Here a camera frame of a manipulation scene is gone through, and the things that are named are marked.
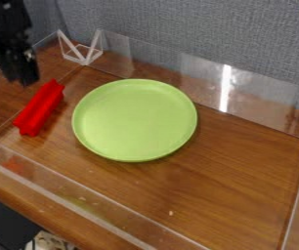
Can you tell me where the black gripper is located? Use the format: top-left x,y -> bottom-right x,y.
0,31 -> 39,87

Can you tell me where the red plastic block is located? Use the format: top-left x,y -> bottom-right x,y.
13,79 -> 65,137

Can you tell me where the green round plate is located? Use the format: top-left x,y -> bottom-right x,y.
71,79 -> 198,162

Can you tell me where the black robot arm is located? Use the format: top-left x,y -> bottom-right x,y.
0,0 -> 39,86

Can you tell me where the black box under table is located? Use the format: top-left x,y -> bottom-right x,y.
0,202 -> 42,250

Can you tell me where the white power strip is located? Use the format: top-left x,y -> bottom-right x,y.
31,230 -> 75,250

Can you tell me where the clear acrylic corner bracket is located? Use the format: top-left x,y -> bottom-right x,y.
57,29 -> 102,66

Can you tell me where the clear acrylic enclosure wall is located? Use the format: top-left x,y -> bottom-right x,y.
0,30 -> 299,250

